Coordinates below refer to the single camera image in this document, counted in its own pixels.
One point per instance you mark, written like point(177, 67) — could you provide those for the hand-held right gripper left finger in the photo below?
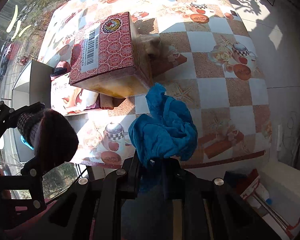
point(130, 180)

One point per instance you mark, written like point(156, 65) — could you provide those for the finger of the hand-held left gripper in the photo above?
point(5, 112)
point(27, 190)

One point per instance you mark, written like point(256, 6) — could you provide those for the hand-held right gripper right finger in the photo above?
point(175, 180)

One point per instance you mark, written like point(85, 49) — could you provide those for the blue satin cloth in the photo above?
point(165, 130)

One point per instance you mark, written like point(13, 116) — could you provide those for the dark maroon knitted sock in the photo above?
point(55, 137)

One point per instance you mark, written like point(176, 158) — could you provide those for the red patterned cardboard box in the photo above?
point(107, 55)

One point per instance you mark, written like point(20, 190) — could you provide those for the beige soft cloth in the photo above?
point(153, 48)

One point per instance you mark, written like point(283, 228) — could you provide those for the person's dark pants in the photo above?
point(150, 220)

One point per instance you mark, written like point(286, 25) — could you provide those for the white printed carton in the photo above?
point(72, 97)

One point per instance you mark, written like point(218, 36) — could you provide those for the white bottle blue cap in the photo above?
point(263, 195)

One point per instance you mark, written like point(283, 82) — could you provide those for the patterned checkered tablecloth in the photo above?
point(215, 92)

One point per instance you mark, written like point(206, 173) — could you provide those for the white foam box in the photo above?
point(287, 192)

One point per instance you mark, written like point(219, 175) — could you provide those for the white power strip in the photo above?
point(280, 137)

